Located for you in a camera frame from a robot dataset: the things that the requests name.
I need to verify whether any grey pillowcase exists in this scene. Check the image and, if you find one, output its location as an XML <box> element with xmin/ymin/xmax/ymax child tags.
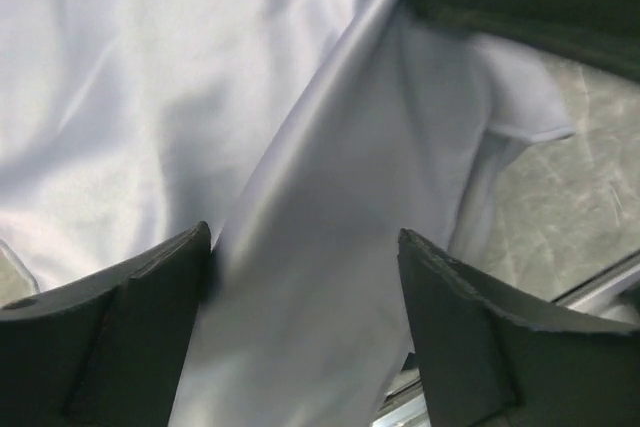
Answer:
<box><xmin>1</xmin><ymin>0</ymin><xmax>573</xmax><ymax>426</ymax></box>

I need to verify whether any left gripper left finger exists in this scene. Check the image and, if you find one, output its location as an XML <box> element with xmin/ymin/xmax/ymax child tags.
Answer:
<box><xmin>1</xmin><ymin>222</ymin><xmax>211</xmax><ymax>426</ymax></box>

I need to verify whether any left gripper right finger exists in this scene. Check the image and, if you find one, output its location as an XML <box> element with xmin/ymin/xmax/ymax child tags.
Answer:
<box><xmin>398</xmin><ymin>229</ymin><xmax>639</xmax><ymax>426</ymax></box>

